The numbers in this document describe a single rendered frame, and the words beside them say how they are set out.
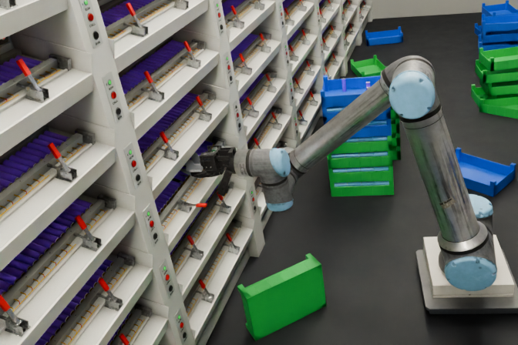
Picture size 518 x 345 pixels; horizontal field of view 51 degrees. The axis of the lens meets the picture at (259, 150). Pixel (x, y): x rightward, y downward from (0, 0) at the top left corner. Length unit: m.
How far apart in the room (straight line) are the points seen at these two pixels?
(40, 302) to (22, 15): 0.59
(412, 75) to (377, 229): 1.12
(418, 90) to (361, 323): 0.93
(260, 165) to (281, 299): 0.53
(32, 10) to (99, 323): 0.76
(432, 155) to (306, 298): 0.76
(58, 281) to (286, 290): 0.91
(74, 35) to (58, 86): 0.13
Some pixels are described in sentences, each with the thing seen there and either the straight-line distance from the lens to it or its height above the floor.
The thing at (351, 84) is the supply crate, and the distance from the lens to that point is 2.64.
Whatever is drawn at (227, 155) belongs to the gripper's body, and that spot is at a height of 0.66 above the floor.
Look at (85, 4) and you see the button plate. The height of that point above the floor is 1.27.
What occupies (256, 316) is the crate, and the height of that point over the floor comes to 0.11.
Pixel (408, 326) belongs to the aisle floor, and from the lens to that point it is 2.05.
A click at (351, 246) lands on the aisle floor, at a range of 2.39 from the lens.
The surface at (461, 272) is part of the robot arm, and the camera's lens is 1.80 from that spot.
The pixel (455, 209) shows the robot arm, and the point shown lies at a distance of 1.69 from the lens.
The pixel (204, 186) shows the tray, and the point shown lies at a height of 0.54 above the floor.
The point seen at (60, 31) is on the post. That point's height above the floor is 1.22.
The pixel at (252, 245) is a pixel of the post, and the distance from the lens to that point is 2.36.
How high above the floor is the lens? 1.48
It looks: 27 degrees down
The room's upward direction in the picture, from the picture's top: 10 degrees counter-clockwise
